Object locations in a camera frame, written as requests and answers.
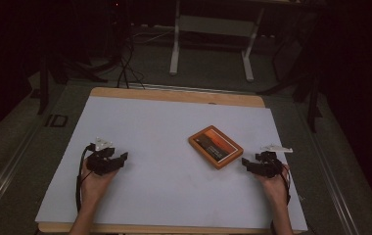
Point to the orange box with picture lid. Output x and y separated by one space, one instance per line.
215 147

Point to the person's right hand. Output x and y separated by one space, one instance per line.
277 189

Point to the person's left hand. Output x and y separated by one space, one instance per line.
94 187

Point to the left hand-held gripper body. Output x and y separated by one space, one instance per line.
100 162

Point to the white metal desk frame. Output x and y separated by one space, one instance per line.
175 49

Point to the metal floor rail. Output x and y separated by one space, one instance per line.
332 182
8 173

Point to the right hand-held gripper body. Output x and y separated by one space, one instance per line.
268 166

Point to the black metal stand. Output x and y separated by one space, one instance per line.
313 104

